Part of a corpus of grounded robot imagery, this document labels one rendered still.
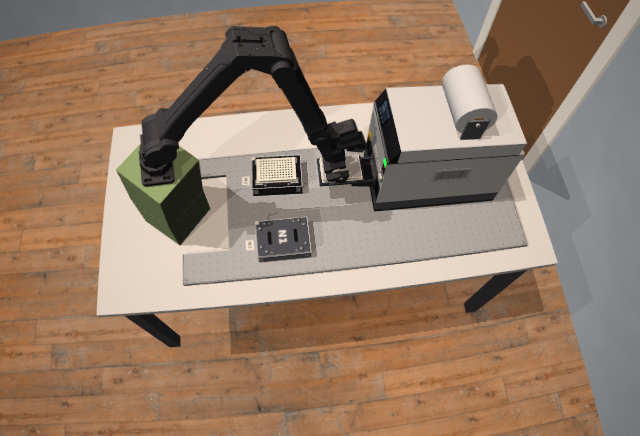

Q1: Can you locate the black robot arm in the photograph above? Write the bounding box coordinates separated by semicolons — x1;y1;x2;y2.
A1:
139;26;367;187

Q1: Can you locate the white cylinder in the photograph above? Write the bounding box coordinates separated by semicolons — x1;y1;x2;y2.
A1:
442;65;498;133

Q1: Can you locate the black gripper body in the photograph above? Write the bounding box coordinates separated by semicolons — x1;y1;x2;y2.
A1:
320;143;346;181

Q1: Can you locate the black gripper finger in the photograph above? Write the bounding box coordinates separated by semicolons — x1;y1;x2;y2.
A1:
328;170;349;183

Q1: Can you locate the black rectangular frame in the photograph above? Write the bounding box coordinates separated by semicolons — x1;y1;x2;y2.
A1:
252;155;302;196

